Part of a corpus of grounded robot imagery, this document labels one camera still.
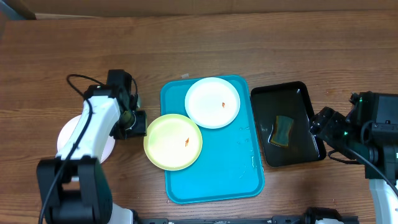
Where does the yellow plate with stain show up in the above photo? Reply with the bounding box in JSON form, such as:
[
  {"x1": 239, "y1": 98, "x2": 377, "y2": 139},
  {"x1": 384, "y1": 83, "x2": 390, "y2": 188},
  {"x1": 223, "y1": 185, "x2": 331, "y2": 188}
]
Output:
[{"x1": 144, "y1": 114, "x2": 203, "y2": 171}]

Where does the green yellow sponge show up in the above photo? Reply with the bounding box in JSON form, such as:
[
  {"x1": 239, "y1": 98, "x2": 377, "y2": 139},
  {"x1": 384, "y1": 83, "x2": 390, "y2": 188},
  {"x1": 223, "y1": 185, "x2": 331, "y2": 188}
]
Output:
[{"x1": 269, "y1": 115, "x2": 294, "y2": 147}]

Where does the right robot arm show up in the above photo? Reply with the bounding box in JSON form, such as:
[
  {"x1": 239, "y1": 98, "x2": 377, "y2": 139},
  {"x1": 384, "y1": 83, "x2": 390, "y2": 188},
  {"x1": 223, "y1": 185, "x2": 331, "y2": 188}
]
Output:
[{"x1": 309, "y1": 91, "x2": 397, "y2": 223}]

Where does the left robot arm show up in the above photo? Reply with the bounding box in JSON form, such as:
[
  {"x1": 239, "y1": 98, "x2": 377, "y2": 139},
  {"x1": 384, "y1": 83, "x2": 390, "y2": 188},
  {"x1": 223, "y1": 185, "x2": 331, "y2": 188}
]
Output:
[{"x1": 37, "y1": 69, "x2": 147, "y2": 224}]

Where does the black rectangular tray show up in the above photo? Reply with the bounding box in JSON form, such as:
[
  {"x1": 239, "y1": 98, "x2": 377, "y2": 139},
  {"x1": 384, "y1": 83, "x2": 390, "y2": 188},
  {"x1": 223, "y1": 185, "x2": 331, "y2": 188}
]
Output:
[{"x1": 251, "y1": 81, "x2": 326, "y2": 167}]

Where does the teal plastic tray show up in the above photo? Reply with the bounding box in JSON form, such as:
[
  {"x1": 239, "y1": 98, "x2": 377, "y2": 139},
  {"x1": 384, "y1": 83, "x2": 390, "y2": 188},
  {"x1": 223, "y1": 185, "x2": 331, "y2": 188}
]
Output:
[{"x1": 165, "y1": 75, "x2": 265, "y2": 204}]

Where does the white plate with stain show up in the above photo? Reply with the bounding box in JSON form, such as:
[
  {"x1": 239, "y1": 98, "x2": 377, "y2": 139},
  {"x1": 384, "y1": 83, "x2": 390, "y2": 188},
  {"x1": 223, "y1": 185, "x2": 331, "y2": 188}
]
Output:
[{"x1": 185, "y1": 77, "x2": 241, "y2": 129}]

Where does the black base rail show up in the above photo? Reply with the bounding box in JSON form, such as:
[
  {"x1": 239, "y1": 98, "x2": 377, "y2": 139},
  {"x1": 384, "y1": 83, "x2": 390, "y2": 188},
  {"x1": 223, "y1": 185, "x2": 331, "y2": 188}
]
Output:
[{"x1": 132, "y1": 207, "x2": 360, "y2": 224}]

